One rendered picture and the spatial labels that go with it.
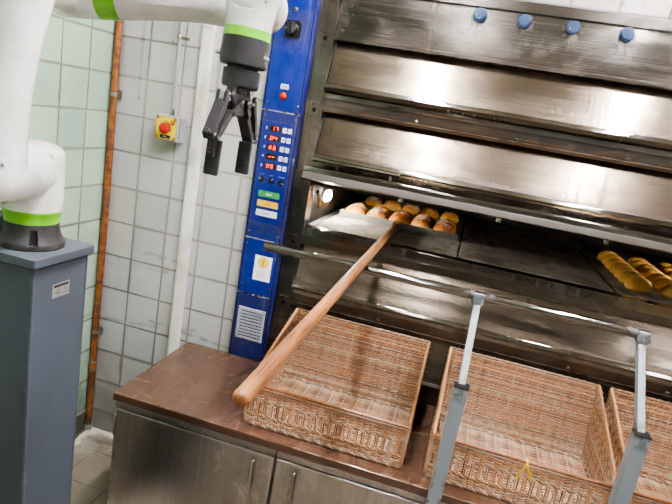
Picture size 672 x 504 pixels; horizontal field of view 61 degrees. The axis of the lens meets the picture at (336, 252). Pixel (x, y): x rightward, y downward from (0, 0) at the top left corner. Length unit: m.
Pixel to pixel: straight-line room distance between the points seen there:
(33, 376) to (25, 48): 0.75
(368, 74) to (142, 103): 0.94
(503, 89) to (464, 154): 0.26
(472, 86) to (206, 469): 1.61
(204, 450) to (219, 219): 0.91
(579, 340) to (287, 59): 1.49
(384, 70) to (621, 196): 0.94
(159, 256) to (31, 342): 1.13
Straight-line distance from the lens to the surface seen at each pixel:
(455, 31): 2.17
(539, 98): 2.14
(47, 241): 1.49
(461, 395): 1.68
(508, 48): 2.16
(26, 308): 1.48
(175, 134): 2.36
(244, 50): 1.17
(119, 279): 2.68
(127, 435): 2.20
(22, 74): 1.30
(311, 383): 2.30
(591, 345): 2.27
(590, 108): 2.15
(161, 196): 2.50
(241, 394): 0.89
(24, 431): 1.62
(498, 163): 2.13
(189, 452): 2.10
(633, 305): 2.26
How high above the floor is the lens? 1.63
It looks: 13 degrees down
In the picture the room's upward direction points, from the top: 10 degrees clockwise
